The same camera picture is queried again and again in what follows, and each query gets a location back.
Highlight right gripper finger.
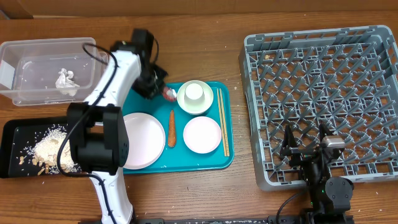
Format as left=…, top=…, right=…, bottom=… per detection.
left=282, top=124, right=298, bottom=149
left=319, top=123, right=333, bottom=146

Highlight red snack wrapper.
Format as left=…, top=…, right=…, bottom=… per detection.
left=162, top=86, right=177, bottom=102

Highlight large white plate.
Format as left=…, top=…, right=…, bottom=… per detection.
left=124, top=113, right=165, bottom=170

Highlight orange carrot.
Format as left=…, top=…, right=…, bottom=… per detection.
left=168, top=110, right=177, bottom=147

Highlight white napkin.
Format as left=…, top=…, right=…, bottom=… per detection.
left=55, top=68, right=79, bottom=96

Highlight rice and food scraps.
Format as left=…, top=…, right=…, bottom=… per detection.
left=17, top=124, right=67, bottom=175

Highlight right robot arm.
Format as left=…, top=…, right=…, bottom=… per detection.
left=275, top=123, right=354, bottom=223

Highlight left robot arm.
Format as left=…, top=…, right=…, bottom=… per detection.
left=60, top=29, right=177, bottom=223

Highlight grey dishwasher rack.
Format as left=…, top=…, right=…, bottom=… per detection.
left=239, top=25, right=397, bottom=191

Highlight white cup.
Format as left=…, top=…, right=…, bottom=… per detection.
left=185, top=83, right=204, bottom=101

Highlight white bowl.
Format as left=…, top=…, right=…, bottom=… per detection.
left=177, top=80, right=214, bottom=115

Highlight teal serving tray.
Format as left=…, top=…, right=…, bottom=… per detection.
left=123, top=82, right=234, bottom=175

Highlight left wooden chopstick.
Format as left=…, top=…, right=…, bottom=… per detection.
left=216, top=88, right=227, bottom=157

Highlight wooden chopstick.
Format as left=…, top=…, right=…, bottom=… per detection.
left=216, top=88, right=227, bottom=157
left=219, top=89, right=230, bottom=157

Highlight right wooden chopstick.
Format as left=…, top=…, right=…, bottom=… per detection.
left=219, top=89, right=230, bottom=157

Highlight small white plate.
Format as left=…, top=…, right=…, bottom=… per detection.
left=183, top=116, right=221, bottom=154

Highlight clear plastic bin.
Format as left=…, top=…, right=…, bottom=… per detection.
left=1, top=37, right=108, bottom=106

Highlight black plastic tray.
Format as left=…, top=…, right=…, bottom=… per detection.
left=1, top=117, right=67, bottom=179

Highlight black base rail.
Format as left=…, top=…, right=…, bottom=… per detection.
left=135, top=215, right=306, bottom=224

